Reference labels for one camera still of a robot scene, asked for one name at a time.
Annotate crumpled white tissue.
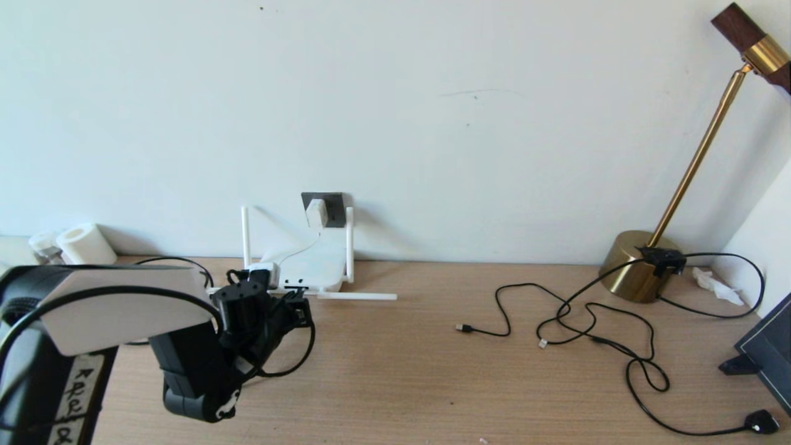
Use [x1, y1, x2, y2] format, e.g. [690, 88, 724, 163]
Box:
[691, 268, 744, 307]

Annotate brass desk lamp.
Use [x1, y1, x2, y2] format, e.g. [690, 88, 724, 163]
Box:
[598, 2, 791, 303]

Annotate white toilet paper roll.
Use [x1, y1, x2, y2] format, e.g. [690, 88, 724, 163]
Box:
[56, 223, 118, 266]

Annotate white handwritten label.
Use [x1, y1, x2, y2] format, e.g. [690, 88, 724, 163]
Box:
[53, 352, 106, 445]

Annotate clear plastic container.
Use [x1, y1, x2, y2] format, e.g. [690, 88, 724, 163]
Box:
[28, 232, 64, 263]

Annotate dark framed board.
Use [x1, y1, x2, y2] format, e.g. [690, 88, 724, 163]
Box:
[735, 290, 791, 418]

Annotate grey wall socket plate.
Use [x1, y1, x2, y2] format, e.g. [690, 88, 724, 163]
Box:
[301, 192, 344, 228]

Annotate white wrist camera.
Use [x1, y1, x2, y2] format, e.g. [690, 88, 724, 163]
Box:
[245, 262, 281, 289]

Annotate black usb cable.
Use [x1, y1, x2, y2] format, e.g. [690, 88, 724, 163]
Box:
[456, 283, 670, 394]

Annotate white wifi router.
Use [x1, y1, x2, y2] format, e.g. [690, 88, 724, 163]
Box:
[210, 205, 398, 302]

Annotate thin white adapter cable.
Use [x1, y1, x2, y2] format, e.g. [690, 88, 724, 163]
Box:
[263, 226, 323, 266]

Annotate black lamp power cord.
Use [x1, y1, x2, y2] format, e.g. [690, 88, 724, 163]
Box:
[536, 247, 779, 437]

